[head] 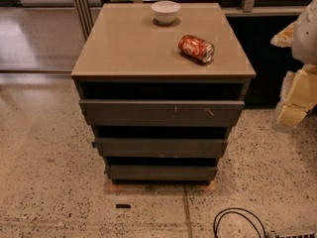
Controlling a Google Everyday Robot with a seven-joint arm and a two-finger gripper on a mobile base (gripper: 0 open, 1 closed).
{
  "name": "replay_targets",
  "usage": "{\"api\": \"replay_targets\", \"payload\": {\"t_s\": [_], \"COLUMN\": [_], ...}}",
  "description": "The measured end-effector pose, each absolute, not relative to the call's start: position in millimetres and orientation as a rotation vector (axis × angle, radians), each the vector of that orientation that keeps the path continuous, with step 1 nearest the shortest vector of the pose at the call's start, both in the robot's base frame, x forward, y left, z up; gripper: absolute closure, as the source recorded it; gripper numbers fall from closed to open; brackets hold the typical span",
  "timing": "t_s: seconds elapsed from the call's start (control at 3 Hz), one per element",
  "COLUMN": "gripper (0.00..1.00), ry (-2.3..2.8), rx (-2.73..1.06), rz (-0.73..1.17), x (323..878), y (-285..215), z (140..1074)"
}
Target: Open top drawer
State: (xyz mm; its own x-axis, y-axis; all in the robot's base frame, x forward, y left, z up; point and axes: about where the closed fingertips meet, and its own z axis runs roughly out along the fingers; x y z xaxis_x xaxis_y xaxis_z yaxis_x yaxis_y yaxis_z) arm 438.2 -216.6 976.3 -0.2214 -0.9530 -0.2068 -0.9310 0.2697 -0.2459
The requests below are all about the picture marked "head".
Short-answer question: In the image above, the grey bottom drawer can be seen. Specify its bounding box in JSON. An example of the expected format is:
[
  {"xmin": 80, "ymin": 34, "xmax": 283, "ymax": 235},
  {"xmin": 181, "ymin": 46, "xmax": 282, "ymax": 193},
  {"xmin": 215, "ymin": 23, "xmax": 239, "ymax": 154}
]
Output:
[{"xmin": 105, "ymin": 165, "xmax": 217, "ymax": 181}]

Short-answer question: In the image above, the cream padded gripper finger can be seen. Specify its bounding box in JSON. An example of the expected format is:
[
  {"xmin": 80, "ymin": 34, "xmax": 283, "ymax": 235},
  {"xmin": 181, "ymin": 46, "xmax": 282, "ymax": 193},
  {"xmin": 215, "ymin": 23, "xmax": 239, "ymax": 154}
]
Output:
[
  {"xmin": 270, "ymin": 23, "xmax": 295, "ymax": 48},
  {"xmin": 272, "ymin": 64, "xmax": 317, "ymax": 132}
]

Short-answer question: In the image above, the red soda can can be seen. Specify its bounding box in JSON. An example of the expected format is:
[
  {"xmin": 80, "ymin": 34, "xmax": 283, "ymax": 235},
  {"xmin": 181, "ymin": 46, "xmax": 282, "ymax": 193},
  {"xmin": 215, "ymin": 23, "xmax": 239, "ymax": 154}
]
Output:
[{"xmin": 178, "ymin": 35, "xmax": 215, "ymax": 63}]

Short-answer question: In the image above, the grey drawer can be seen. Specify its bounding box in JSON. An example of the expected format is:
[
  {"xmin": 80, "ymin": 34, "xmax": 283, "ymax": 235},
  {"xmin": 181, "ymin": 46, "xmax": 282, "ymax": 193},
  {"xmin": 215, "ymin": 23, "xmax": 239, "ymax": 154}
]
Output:
[
  {"xmin": 105, "ymin": 165, "xmax": 217, "ymax": 181},
  {"xmin": 79, "ymin": 99, "xmax": 244, "ymax": 127},
  {"xmin": 93, "ymin": 138, "xmax": 228, "ymax": 158}
]

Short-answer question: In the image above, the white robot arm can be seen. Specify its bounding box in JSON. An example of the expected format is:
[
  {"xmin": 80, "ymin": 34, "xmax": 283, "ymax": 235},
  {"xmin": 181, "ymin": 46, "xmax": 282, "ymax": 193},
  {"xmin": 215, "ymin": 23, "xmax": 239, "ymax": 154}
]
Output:
[{"xmin": 270, "ymin": 0, "xmax": 317, "ymax": 132}]

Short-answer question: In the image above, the grey top drawer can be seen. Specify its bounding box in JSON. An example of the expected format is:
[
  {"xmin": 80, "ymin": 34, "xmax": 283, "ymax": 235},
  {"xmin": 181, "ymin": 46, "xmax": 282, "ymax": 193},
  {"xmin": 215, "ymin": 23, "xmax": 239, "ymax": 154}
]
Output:
[{"xmin": 79, "ymin": 99, "xmax": 244, "ymax": 127}]

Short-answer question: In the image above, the grey power strip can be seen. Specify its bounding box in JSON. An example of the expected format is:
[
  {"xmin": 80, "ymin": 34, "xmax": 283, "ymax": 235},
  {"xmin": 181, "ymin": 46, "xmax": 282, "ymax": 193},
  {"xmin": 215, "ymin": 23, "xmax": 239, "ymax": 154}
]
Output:
[{"xmin": 266, "ymin": 229, "xmax": 317, "ymax": 238}]

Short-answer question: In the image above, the white ceramic bowl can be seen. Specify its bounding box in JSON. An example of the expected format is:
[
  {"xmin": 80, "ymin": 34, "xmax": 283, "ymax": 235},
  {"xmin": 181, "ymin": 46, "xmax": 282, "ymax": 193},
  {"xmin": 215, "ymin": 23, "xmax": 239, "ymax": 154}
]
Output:
[{"xmin": 151, "ymin": 1, "xmax": 180, "ymax": 25}]

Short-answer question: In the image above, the grey-brown drawer cabinet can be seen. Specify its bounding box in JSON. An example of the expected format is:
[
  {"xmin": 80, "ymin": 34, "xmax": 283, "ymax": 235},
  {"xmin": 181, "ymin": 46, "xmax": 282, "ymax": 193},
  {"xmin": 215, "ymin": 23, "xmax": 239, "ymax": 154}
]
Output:
[{"xmin": 71, "ymin": 3, "xmax": 256, "ymax": 169}]

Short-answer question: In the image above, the grey middle drawer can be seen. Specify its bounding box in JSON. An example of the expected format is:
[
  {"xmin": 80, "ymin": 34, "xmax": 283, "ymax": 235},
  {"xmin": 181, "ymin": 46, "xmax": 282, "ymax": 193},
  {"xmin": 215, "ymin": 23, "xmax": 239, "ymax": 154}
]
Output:
[{"xmin": 93, "ymin": 138, "xmax": 228, "ymax": 158}]

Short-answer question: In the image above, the black cable loop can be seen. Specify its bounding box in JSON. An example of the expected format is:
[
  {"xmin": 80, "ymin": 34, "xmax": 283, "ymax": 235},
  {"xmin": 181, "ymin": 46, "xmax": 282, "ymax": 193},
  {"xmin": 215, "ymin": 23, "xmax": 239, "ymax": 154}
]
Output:
[{"xmin": 212, "ymin": 207, "xmax": 267, "ymax": 238}]

